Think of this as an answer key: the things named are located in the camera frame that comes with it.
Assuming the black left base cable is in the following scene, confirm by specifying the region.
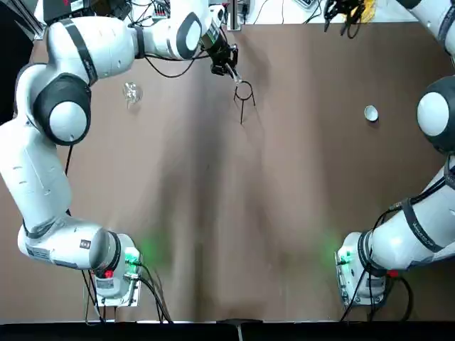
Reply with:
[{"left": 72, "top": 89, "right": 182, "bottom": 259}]
[{"left": 80, "top": 261, "right": 176, "bottom": 325}]

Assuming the black base cable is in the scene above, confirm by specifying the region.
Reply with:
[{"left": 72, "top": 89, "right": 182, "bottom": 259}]
[
  {"left": 80, "top": 261, "right": 176, "bottom": 325},
  {"left": 340, "top": 269, "right": 416, "bottom": 323}
]

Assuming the black right base cable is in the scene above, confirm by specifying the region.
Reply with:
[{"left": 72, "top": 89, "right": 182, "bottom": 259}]
[{"left": 340, "top": 269, "right": 416, "bottom": 323}]

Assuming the black box with red logo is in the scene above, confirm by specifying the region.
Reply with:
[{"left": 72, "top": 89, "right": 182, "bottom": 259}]
[{"left": 42, "top": 0, "right": 95, "bottom": 22}]

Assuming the yellow plastic container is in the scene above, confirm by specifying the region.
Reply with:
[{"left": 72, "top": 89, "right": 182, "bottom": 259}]
[{"left": 355, "top": 0, "right": 378, "bottom": 21}]

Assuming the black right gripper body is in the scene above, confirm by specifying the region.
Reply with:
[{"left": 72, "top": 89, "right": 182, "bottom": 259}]
[{"left": 328, "top": 0, "right": 360, "bottom": 11}]

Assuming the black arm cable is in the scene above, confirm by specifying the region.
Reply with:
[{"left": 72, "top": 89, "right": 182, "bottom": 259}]
[
  {"left": 140, "top": 49, "right": 210, "bottom": 78},
  {"left": 369, "top": 175, "right": 455, "bottom": 234}
]

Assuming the black metal tripod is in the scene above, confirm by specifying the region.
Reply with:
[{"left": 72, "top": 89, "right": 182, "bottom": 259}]
[{"left": 233, "top": 80, "right": 257, "bottom": 125}]

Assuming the aluminium frame post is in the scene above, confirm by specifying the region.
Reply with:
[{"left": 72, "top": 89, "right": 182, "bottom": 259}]
[
  {"left": 19, "top": 5, "right": 49, "bottom": 36},
  {"left": 226, "top": 0, "right": 247, "bottom": 32}
]

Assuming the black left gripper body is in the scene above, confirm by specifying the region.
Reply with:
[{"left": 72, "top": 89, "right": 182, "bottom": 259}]
[{"left": 203, "top": 33, "right": 236, "bottom": 74}]

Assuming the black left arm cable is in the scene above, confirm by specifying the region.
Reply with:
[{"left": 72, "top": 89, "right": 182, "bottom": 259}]
[{"left": 140, "top": 49, "right": 210, "bottom": 78}]

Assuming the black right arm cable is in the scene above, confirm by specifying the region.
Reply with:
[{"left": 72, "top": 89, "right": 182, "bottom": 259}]
[{"left": 369, "top": 175, "right": 455, "bottom": 234}]

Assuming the clear glass alcohol lamp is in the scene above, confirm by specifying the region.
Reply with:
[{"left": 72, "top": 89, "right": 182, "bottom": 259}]
[{"left": 122, "top": 81, "right": 144, "bottom": 109}]

